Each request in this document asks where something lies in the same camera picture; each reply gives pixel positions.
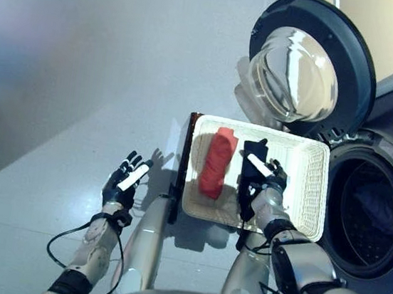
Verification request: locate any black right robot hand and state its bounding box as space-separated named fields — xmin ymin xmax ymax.
xmin=243 ymin=153 xmax=291 ymax=194

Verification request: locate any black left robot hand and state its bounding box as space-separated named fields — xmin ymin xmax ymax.
xmin=99 ymin=147 xmax=156 ymax=217

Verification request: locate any black cloth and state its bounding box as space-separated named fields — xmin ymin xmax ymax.
xmin=232 ymin=135 xmax=271 ymax=224

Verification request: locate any red cloth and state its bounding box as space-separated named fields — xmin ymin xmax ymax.
xmin=196 ymin=125 xmax=240 ymax=201

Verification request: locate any dark grey washing machine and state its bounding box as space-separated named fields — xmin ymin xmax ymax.
xmin=298 ymin=62 xmax=393 ymax=294

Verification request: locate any round washing machine door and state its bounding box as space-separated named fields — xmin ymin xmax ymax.
xmin=239 ymin=0 xmax=387 ymax=142

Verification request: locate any white wicker basket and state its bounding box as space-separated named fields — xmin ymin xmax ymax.
xmin=179 ymin=113 xmax=336 ymax=242

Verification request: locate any silver left robot leg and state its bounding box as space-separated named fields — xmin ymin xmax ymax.
xmin=115 ymin=188 xmax=172 ymax=294

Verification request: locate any silver robot leg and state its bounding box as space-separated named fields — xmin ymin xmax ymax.
xmin=220 ymin=226 xmax=276 ymax=294
xmin=115 ymin=188 xmax=172 ymax=294

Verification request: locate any silver right robot leg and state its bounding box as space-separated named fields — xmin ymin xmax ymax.
xmin=220 ymin=226 xmax=276 ymax=294

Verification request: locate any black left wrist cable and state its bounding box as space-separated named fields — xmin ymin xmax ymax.
xmin=41 ymin=207 xmax=131 ymax=294

